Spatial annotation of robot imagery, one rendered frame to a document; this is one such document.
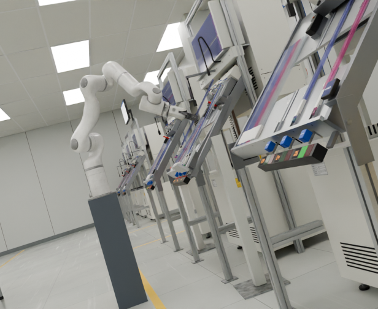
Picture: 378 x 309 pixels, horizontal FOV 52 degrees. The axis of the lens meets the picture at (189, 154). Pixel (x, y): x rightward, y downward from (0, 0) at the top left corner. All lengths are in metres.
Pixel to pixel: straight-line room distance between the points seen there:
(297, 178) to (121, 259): 1.24
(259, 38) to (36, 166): 9.17
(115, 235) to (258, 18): 1.70
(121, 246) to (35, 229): 8.78
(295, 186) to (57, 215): 9.09
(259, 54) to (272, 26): 0.23
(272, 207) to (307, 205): 0.25
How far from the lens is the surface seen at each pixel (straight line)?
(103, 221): 2.49
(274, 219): 2.56
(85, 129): 2.51
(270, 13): 2.85
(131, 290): 2.56
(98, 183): 2.52
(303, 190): 2.65
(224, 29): 2.65
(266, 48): 2.73
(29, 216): 11.23
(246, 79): 2.56
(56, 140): 11.26
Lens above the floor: 0.70
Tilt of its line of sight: 2 degrees up
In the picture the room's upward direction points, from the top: 17 degrees counter-clockwise
